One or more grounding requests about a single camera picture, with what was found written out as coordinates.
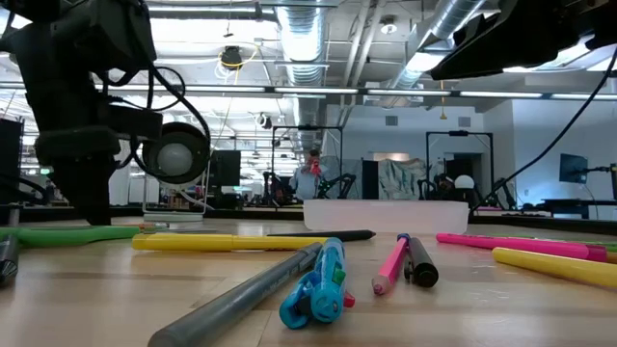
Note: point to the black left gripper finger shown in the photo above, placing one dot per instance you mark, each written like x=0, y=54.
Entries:
x=91, y=193

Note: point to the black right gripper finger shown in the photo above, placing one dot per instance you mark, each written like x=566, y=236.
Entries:
x=491, y=21
x=520, y=48

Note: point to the green pen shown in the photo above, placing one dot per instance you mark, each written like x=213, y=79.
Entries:
x=72, y=236

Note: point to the dark grey faceted marker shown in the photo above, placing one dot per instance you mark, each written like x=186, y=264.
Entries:
x=7, y=260

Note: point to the yellow highlighter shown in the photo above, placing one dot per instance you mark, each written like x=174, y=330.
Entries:
x=193, y=242
x=554, y=265

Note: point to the long grey marker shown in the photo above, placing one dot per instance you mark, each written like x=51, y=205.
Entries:
x=231, y=308

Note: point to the pink highlighter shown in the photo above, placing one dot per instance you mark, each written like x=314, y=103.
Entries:
x=520, y=245

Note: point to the thin green pencil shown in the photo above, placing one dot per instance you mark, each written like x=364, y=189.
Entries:
x=609, y=247

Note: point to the orange pencil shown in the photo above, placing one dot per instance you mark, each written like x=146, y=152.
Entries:
x=612, y=258

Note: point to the short black marker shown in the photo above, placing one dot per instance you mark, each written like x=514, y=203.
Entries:
x=424, y=270

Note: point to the blue multicolour click pen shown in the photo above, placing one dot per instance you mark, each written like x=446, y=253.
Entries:
x=323, y=289

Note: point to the pink pencil with blue cap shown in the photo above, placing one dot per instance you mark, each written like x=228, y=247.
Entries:
x=391, y=265

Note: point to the thin black pen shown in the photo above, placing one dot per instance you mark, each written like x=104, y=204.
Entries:
x=347, y=235

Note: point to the black background robot arm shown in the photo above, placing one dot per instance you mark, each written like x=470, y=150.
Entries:
x=277, y=190
x=342, y=185
x=501, y=193

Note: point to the translucent plastic supply box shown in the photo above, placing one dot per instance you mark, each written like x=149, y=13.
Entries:
x=385, y=217

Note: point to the white pillar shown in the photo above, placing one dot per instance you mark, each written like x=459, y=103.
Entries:
x=120, y=188

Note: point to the black cabinet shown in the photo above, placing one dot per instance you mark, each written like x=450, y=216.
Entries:
x=10, y=159

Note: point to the round magnifier lamp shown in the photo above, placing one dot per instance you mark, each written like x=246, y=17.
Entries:
x=176, y=159

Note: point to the round white ceiling fixture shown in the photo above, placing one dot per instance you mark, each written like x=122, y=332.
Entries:
x=388, y=28

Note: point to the black computer monitor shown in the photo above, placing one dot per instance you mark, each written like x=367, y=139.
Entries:
x=226, y=168

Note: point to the white globe lamp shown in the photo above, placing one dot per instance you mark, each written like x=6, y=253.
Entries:
x=465, y=181

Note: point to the black background desk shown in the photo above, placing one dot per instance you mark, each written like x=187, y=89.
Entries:
x=578, y=202

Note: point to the grey crumpled cover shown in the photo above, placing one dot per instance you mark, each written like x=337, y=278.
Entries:
x=400, y=180

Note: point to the black ceiling spotlight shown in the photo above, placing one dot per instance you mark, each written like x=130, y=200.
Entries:
x=265, y=121

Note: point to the long ceiling light bar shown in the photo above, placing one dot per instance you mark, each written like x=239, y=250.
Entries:
x=313, y=90

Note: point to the black upright panel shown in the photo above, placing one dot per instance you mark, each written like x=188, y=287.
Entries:
x=370, y=180

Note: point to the person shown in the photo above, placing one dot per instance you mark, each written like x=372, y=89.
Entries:
x=306, y=185

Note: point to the small red pink object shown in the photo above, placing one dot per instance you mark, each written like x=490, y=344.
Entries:
x=315, y=168

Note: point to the silver slanted ventilation duct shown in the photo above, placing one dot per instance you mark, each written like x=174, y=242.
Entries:
x=448, y=12

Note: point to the black table edge rail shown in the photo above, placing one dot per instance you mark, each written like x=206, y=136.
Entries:
x=34, y=214

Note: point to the black metal frame rig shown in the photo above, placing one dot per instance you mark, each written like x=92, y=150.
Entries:
x=308, y=127
x=458, y=133

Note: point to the wall-mounted dark monitor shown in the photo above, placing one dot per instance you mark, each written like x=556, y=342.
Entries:
x=572, y=168

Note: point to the silver ribbed ventilation duct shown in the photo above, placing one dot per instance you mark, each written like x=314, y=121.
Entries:
x=303, y=38

